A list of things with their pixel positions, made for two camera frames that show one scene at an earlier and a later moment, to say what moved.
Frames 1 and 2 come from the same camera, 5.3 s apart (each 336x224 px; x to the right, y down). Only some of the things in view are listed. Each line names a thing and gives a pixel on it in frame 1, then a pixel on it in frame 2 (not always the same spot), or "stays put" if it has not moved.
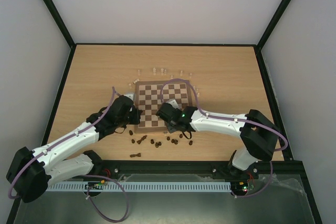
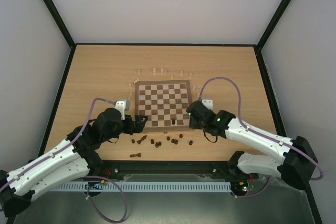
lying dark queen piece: (142, 139) stays put
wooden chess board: (149, 95) stays put
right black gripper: (163, 113) to (194, 115)
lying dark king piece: (138, 155) stays put
